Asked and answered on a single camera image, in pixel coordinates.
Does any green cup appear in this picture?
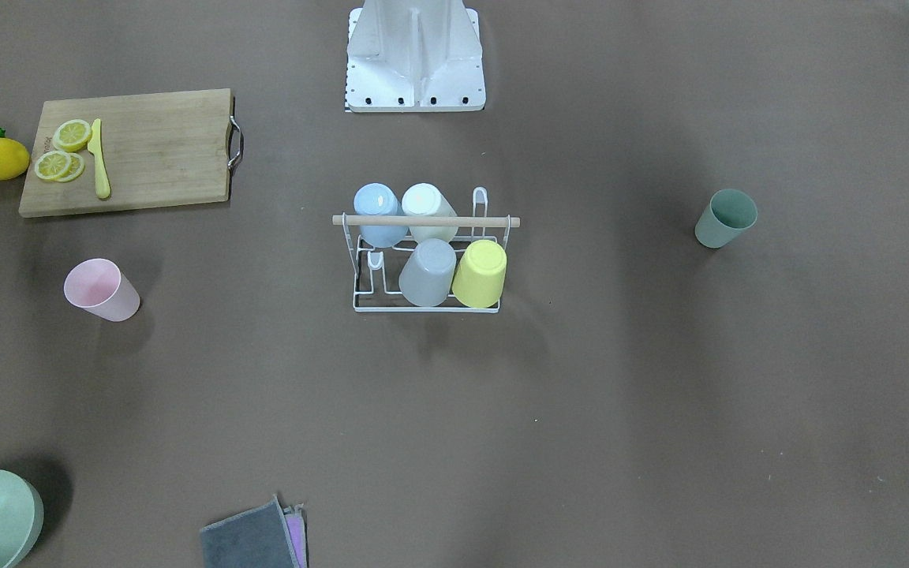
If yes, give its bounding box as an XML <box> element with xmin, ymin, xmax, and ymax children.
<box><xmin>694</xmin><ymin>189</ymin><xmax>758</xmax><ymax>249</ymax></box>

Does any pink cup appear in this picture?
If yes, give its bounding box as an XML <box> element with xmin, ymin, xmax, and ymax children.
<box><xmin>62</xmin><ymin>258</ymin><xmax>141</xmax><ymax>321</ymax></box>

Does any yellow cup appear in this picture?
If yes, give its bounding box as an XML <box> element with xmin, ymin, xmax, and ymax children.
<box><xmin>451</xmin><ymin>240</ymin><xmax>507</xmax><ymax>308</ymax></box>

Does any grey cup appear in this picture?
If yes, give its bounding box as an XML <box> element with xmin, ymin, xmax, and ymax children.
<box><xmin>399</xmin><ymin>240</ymin><xmax>457</xmax><ymax>307</ymax></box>

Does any white cup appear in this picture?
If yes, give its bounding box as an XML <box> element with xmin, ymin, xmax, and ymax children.
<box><xmin>402</xmin><ymin>183</ymin><xmax>458</xmax><ymax>242</ymax></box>

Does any light blue cup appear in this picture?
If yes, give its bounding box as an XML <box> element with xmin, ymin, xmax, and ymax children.
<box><xmin>353</xmin><ymin>183</ymin><xmax>408</xmax><ymax>249</ymax></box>

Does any grey folded cloth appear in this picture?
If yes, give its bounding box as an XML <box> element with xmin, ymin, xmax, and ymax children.
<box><xmin>200</xmin><ymin>496</ymin><xmax>309</xmax><ymax>567</ymax></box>

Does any bamboo cutting board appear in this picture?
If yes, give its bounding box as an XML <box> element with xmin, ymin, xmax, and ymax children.
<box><xmin>19</xmin><ymin>88</ymin><xmax>241</xmax><ymax>217</ymax></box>

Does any yellow plastic knife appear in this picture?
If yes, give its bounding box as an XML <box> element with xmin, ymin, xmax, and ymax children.
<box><xmin>88</xmin><ymin>118</ymin><xmax>111</xmax><ymax>200</ymax></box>

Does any lemon slice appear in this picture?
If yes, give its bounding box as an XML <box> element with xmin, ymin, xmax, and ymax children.
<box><xmin>32</xmin><ymin>150</ymin><xmax>73</xmax><ymax>182</ymax></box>
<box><xmin>51</xmin><ymin>119</ymin><xmax>92</xmax><ymax>152</ymax></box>
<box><xmin>55</xmin><ymin>152</ymin><xmax>86</xmax><ymax>183</ymax></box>

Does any white wire cup holder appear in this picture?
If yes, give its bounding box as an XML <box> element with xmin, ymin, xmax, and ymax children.
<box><xmin>332</xmin><ymin>183</ymin><xmax>520</xmax><ymax>313</ymax></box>

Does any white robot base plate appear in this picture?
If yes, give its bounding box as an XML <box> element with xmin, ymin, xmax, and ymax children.
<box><xmin>344</xmin><ymin>1</ymin><xmax>487</xmax><ymax>113</ymax></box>

